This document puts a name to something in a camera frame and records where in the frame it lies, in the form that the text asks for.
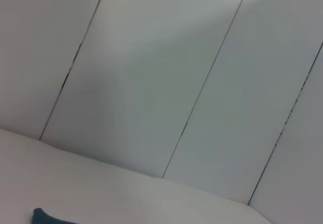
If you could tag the teal shirt with FREE print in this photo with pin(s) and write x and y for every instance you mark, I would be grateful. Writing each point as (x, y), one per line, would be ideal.
(48, 217)

